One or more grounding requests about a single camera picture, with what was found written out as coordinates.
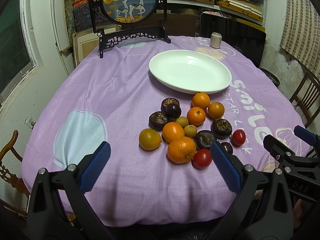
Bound checked curtain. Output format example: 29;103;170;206
280;0;319;77

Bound round embroidered deer screen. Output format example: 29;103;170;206
88;0;171;59

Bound yellow-orange lemon-like fruit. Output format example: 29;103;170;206
139;128;162;151

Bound large front orange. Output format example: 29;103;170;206
167;137;196;164

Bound red tomato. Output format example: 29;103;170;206
192;149;212;170
232;129;246;146

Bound tangerine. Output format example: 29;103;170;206
191;93;210;109
187;107;206;126

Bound small dark plum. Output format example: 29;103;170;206
221;142;233;155

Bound small tan longan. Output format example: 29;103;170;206
175;116;189;128
184;125;197;138

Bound wooden chair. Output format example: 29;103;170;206
290;72;319;128
0;129;31;217

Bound dark purple plum top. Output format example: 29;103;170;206
165;103;182;119

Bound pink drink can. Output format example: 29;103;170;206
210;32;222;49

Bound framed picture leaning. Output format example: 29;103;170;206
72;24;123;67

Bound white oval plate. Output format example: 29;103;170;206
149;50;232;94

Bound smooth orange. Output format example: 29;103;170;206
207;102;225;120
162;122;185;143

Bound wooden chair right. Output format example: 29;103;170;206
290;72;319;128

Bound purple tablecloth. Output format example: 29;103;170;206
21;35;312;228

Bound wooden chair left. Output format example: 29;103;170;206
0;129;31;217

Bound dark mangosteen top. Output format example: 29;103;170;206
161;98;180;112

